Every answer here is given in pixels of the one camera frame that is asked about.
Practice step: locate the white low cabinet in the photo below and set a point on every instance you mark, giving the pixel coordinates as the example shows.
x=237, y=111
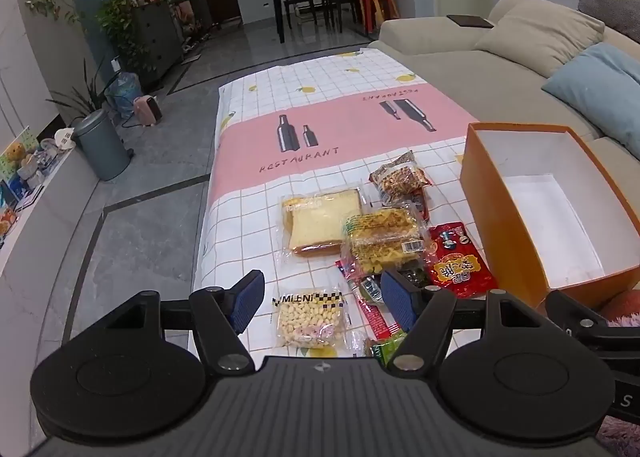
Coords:
x=50, y=217

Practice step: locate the pink heater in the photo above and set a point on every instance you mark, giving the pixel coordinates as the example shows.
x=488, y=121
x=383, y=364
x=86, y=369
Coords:
x=146, y=111

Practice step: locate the yellow noodle snack packet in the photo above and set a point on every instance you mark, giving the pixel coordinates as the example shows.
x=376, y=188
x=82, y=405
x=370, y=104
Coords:
x=385, y=237

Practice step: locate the shelf with plush toys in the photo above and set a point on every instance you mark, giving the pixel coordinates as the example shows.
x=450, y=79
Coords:
x=192, y=7

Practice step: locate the hanging wall plant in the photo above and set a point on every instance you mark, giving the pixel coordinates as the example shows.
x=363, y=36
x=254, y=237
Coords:
x=50, y=4

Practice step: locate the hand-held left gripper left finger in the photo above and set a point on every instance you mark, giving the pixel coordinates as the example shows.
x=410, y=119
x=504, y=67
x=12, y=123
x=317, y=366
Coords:
x=248, y=299

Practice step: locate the red sausage stick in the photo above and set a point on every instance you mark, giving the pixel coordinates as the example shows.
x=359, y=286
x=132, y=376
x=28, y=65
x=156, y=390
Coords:
x=372, y=312

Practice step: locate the dark book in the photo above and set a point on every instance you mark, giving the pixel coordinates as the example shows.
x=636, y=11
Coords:
x=470, y=21

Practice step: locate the pink and white printed tablecloth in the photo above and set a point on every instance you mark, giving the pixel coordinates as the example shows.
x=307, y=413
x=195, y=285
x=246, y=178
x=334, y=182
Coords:
x=260, y=147

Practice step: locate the sliced bread packet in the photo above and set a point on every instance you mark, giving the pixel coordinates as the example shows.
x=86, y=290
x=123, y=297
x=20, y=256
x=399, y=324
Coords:
x=325, y=222

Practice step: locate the beige sofa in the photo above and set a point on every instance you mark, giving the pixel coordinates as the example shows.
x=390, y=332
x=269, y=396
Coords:
x=435, y=37

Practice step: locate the spiky floor plant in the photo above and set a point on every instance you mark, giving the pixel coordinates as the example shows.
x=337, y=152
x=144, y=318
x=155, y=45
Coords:
x=87, y=92

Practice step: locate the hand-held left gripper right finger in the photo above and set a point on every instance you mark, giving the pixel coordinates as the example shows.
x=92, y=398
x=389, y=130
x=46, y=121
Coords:
x=400, y=299

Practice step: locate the small white puff packet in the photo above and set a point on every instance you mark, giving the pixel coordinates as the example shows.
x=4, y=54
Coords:
x=310, y=322

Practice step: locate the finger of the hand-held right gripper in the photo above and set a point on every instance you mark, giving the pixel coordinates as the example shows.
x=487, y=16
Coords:
x=570, y=312

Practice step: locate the grey cushion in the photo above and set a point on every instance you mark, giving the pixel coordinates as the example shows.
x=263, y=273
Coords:
x=615, y=2

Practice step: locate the brown nut snack packet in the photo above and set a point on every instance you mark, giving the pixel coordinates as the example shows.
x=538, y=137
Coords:
x=400, y=177

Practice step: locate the grey trash can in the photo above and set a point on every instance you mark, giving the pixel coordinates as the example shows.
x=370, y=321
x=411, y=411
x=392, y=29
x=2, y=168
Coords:
x=102, y=147

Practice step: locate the dark printed sausage stick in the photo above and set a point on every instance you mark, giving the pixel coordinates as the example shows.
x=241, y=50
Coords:
x=415, y=277

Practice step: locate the blue cushion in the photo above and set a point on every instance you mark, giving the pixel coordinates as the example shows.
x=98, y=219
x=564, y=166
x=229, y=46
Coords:
x=600, y=82

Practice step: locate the bright green snack packet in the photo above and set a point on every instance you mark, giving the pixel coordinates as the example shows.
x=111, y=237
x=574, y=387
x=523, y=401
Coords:
x=386, y=346

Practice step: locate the blue water jug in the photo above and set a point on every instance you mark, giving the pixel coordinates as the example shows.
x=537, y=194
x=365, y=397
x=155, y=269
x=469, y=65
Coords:
x=124, y=94

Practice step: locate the leafy potted plant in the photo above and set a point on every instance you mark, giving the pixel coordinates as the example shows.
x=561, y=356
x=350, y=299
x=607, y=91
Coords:
x=120, y=22

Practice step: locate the red snack packet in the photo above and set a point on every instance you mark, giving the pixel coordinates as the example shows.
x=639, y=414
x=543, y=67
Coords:
x=457, y=262

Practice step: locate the beige cushion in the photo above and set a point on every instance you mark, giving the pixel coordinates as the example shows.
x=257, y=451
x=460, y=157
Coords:
x=540, y=37

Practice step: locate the cluster of small toys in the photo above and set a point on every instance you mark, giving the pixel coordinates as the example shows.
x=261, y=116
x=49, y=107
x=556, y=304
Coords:
x=25, y=167

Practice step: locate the orange cardboard box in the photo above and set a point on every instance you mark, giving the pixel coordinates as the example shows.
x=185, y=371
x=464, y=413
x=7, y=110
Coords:
x=500, y=232

